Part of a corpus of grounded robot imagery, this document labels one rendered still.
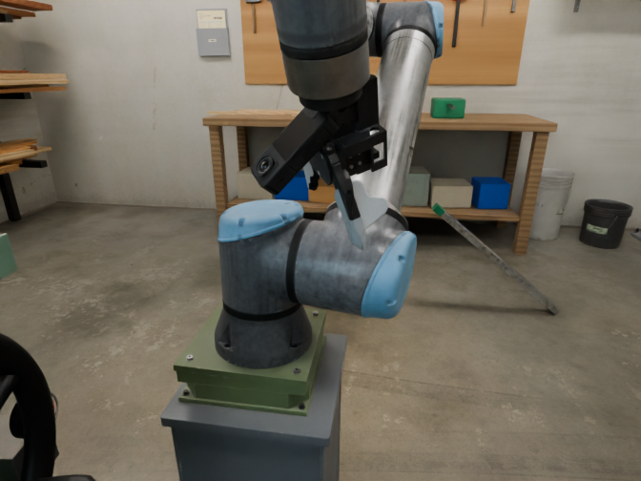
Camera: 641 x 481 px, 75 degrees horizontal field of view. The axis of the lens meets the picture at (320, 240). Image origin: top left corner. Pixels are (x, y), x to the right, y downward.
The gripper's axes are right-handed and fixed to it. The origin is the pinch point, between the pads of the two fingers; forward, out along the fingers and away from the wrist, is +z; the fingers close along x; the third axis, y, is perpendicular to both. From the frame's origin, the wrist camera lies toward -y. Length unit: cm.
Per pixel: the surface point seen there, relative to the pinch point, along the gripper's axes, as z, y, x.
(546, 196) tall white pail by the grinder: 171, 200, 101
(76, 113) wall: 117, -77, 354
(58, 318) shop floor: 117, -100, 129
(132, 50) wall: 78, -13, 336
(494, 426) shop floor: 113, 42, -12
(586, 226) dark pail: 190, 217, 76
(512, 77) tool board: 114, 216, 164
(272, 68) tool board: 97, 75, 265
